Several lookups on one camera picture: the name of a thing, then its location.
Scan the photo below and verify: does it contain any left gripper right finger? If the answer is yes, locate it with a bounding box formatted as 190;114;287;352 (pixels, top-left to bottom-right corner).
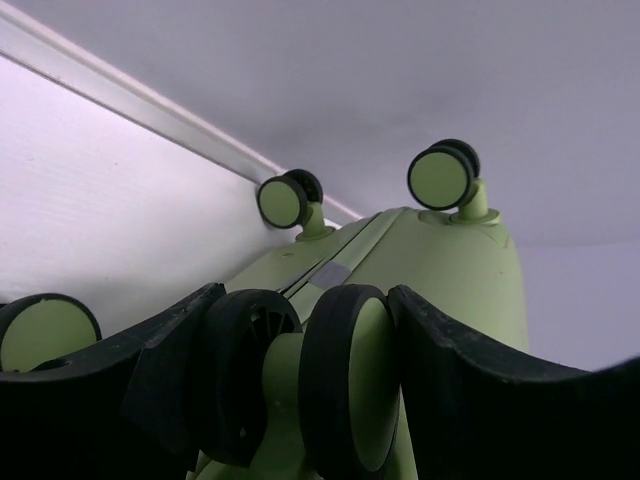
388;286;639;479

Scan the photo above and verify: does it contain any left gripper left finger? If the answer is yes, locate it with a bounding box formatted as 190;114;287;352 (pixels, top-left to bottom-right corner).
1;283;225;479

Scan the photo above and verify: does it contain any green hard-shell suitcase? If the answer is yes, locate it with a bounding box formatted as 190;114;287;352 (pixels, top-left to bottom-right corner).
1;139;528;479

